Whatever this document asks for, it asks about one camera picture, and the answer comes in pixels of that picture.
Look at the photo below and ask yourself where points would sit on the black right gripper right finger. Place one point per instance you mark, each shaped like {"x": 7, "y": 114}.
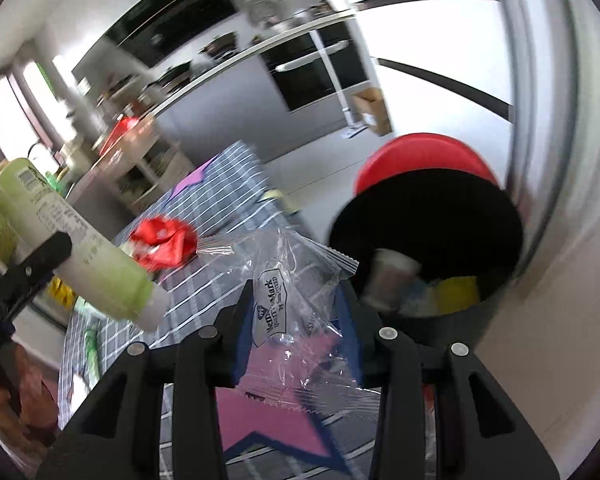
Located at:
{"x": 358, "y": 326}

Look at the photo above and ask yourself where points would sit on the clear zip plastic bag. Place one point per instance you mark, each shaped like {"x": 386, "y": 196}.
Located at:
{"x": 294, "y": 350}

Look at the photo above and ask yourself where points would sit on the red snack wrapper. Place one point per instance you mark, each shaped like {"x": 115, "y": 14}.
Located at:
{"x": 161, "y": 243}

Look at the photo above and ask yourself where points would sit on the white refrigerator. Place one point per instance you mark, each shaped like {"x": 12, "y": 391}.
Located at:
{"x": 499, "y": 75}

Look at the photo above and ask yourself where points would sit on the black range hood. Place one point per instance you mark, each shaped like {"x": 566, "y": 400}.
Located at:
{"x": 153, "y": 29}

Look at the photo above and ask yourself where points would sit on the grey checked tablecloth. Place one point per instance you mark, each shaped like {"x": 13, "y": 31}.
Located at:
{"x": 229, "y": 198}

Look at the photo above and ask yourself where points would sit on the brown cardboard box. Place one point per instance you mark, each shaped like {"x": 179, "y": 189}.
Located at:
{"x": 371, "y": 106}

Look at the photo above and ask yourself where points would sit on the black built-in oven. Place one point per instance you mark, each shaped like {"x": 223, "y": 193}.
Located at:
{"x": 298, "y": 70}

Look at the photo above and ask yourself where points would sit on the red plastic bag on rack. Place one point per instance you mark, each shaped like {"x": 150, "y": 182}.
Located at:
{"x": 122, "y": 126}

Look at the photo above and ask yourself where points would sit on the white stick vacuum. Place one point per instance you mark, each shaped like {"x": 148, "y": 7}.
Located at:
{"x": 354, "y": 127}

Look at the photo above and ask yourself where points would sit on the yellow foam fruit net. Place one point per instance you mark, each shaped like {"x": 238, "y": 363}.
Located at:
{"x": 456, "y": 294}

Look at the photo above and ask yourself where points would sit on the red trash bin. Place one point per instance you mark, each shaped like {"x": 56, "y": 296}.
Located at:
{"x": 435, "y": 200}

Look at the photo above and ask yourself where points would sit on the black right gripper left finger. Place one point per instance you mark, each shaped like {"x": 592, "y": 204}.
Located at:
{"x": 232, "y": 351}

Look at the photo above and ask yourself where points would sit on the beige plastic storage rack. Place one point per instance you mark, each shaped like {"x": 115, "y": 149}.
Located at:
{"x": 137, "y": 170}

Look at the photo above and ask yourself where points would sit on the white paper cup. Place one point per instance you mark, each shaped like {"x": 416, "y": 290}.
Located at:
{"x": 392, "y": 274}

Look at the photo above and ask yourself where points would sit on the green plastic bottle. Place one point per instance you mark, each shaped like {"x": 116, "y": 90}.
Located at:
{"x": 107, "y": 278}

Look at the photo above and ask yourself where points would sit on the grey kitchen counter cabinet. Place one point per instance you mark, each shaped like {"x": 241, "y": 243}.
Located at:
{"x": 237, "y": 100}

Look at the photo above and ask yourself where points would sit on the finger of the black left gripper seen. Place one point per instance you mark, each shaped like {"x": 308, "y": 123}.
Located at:
{"x": 21, "y": 283}

